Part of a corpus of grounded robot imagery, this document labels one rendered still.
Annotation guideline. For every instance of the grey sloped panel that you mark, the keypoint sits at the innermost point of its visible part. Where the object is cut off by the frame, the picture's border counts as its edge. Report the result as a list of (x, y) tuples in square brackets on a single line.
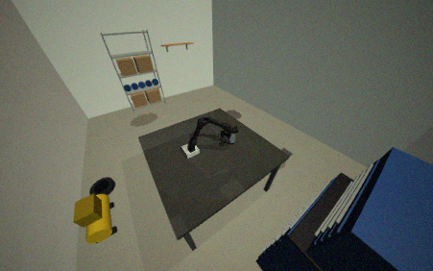
[(232, 139)]

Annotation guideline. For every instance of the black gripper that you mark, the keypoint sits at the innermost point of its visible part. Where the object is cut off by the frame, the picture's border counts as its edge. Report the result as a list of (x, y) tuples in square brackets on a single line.
[(227, 140)]

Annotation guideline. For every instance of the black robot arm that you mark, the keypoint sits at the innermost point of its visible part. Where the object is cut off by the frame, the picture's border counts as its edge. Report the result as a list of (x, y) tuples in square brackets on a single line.
[(225, 126)]

